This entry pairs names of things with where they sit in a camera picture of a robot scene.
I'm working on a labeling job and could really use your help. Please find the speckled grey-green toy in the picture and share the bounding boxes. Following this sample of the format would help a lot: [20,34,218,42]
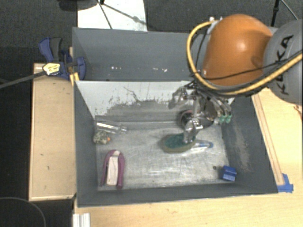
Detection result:
[92,130,112,145]

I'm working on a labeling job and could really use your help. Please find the pale wood board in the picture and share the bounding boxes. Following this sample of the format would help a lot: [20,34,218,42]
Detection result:
[28,63,78,202]

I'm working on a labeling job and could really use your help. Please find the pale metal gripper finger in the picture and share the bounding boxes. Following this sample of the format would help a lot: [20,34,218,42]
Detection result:
[190,118,205,143]
[182,121,193,144]

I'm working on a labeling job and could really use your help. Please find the black round cup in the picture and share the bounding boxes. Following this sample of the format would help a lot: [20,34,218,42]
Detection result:
[178,109,197,128]

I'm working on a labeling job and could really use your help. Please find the grey metal bin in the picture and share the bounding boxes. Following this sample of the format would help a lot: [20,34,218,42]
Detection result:
[71,27,279,208]

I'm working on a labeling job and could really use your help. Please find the dark green oval sponge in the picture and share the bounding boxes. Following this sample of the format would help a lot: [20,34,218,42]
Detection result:
[159,132,197,154]

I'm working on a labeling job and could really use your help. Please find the clear glass bottle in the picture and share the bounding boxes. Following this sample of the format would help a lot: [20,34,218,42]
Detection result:
[94,119,129,136]

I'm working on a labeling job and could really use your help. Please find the purple and white stapler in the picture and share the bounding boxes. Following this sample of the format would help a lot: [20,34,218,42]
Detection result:
[99,149,126,190]

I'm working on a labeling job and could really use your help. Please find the blue and white pen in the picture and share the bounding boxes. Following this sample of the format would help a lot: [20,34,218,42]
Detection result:
[189,140,214,152]

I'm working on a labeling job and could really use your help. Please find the blue block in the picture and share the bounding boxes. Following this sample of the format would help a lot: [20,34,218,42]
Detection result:
[219,165,238,182]

